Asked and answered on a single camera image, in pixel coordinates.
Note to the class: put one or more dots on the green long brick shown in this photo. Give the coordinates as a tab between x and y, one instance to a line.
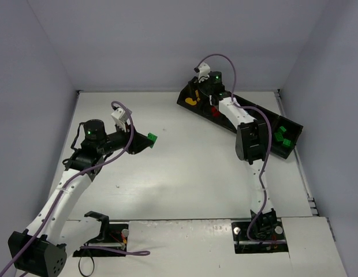
152	137

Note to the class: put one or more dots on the black compartment tray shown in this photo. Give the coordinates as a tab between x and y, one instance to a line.
293	130

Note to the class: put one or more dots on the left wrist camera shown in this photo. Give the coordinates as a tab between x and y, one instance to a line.
120	117

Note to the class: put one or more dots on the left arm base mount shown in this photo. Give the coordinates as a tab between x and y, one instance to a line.
111	242

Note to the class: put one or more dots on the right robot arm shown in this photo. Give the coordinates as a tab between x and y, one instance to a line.
253	145

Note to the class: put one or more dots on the yellow printed brick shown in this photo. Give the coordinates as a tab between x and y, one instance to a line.
197	95

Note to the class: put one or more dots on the yellow oval butterfly brick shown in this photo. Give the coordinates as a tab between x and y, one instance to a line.
190	101

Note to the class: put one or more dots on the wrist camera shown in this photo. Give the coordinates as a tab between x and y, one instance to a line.
120	117
203	70

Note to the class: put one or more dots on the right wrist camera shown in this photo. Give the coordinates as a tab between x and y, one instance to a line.
203	70

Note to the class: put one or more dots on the red two-stud brick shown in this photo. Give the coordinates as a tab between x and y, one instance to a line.
215	112

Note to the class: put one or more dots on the green curved brick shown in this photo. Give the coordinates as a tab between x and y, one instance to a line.
278	137

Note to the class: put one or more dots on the green square brick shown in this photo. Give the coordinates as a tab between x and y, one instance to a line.
286	143

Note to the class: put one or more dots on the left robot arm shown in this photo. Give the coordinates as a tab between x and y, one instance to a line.
43	247

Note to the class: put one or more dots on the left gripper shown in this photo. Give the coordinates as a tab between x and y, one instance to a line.
132	141

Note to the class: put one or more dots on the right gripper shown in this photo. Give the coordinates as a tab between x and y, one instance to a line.
193	83

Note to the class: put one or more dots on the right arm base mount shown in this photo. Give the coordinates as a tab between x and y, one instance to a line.
272	240

